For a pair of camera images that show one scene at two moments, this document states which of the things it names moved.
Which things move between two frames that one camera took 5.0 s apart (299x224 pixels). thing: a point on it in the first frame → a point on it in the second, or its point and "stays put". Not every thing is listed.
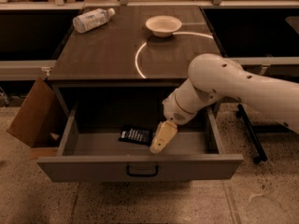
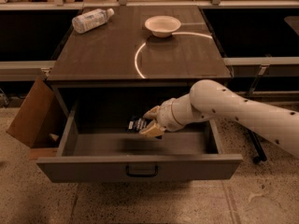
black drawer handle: x=141 y=175 stays put
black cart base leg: x=241 y=113 stays put
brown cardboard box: x=40 y=119 stays put
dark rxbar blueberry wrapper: x=136 y=135 → x=136 y=124
